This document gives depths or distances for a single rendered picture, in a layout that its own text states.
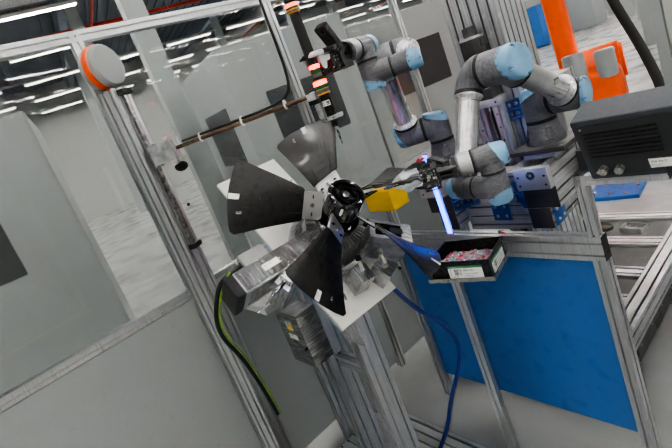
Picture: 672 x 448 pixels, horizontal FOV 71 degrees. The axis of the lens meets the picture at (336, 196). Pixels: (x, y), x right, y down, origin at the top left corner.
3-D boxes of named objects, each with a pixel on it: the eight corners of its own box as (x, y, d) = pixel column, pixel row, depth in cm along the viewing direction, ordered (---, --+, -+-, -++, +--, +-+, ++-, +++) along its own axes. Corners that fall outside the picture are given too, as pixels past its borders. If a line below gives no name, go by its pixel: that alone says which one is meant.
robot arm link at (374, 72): (395, 83, 162) (384, 52, 160) (365, 94, 166) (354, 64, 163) (397, 81, 170) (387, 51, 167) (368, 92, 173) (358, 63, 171)
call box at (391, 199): (370, 215, 206) (362, 193, 204) (385, 205, 212) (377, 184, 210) (396, 214, 194) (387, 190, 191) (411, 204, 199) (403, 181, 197)
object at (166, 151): (153, 169, 167) (143, 147, 165) (164, 164, 173) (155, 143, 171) (176, 161, 163) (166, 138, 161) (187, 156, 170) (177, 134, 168)
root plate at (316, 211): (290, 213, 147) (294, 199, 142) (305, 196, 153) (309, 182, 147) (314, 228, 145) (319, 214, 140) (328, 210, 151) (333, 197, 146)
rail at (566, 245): (392, 250, 210) (386, 234, 208) (398, 245, 212) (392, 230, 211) (606, 262, 139) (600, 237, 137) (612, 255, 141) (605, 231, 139)
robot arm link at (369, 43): (383, 53, 167) (375, 29, 165) (366, 58, 159) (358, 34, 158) (366, 60, 172) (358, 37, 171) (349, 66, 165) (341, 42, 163)
